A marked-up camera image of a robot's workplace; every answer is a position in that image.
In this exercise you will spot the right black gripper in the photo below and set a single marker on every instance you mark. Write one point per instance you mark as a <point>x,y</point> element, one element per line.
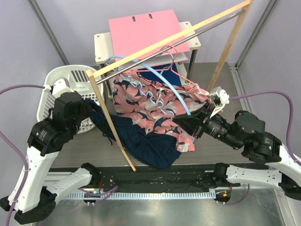
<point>188,123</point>

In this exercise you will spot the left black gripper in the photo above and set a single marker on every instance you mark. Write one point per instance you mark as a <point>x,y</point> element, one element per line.
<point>88,109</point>

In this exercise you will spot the light blue plastic hanger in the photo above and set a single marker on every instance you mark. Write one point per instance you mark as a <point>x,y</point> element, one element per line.
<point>156,101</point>

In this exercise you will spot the pink shark print shorts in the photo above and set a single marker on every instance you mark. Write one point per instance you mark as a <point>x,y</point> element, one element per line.
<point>128,102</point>

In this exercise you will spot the navy blue shorts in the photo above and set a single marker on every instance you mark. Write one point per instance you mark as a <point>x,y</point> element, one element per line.
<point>156,150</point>

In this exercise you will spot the pink wire hanger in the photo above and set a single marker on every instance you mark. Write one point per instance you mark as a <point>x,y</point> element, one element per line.
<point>174,68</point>

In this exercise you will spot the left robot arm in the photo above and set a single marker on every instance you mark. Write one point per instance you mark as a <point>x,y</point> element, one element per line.
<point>32,200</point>

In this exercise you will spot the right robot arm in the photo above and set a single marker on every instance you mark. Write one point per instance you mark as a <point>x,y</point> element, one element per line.
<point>248,133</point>

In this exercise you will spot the white laundry basket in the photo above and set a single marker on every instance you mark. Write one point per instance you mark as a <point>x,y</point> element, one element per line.
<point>78,80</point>

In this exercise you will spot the metal hanging rod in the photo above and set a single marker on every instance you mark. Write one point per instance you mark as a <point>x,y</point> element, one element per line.
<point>178,41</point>

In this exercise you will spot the white shelf unit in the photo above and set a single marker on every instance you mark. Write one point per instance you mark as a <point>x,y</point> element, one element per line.
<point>104,49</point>

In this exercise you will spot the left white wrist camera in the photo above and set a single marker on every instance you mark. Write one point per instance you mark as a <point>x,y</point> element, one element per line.
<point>59,87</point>

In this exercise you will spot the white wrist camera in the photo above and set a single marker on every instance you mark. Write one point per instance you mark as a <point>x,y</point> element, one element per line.
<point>59,87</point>
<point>220,98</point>

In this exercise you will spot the wooden clothes rack frame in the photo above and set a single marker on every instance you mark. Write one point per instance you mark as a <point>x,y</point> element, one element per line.
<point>231,13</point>

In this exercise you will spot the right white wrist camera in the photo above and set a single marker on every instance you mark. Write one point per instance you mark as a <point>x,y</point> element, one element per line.
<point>220,98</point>

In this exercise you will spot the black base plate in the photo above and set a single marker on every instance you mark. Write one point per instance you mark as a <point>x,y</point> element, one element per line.
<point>175,179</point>

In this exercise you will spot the pink ring binder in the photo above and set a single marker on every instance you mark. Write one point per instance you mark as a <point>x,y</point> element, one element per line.
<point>133,33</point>

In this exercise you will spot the white slotted cable duct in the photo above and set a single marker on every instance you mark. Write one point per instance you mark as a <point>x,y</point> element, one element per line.
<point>79,195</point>

